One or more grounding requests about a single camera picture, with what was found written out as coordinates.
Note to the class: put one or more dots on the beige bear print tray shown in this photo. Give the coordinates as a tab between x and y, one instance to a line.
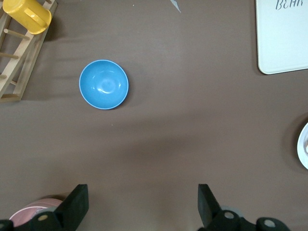
281	43

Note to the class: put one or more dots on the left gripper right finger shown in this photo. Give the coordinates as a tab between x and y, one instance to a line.
208	207

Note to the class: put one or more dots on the blue bowl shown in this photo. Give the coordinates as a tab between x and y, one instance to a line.
104	84

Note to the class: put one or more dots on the wooden peg drying rack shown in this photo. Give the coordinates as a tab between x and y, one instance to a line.
21	62

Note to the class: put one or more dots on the small grey tape scrap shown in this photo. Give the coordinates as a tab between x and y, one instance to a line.
175	5

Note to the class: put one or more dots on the pink bowl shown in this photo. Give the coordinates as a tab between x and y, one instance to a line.
29	209

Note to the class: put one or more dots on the yellow mug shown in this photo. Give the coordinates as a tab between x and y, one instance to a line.
21	12

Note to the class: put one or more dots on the white round plate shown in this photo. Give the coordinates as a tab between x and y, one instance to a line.
302	146

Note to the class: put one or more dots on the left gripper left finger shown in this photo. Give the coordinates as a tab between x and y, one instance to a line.
79	204

